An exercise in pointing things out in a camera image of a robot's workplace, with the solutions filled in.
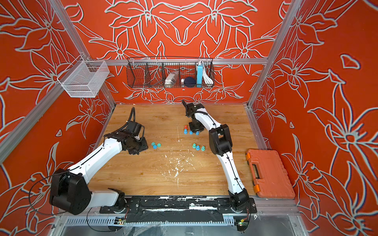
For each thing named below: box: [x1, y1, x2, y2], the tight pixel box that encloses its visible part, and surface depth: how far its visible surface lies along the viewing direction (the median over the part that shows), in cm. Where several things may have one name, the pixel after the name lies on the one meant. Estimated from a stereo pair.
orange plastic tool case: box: [246, 148, 296, 199], surface depth 79 cm
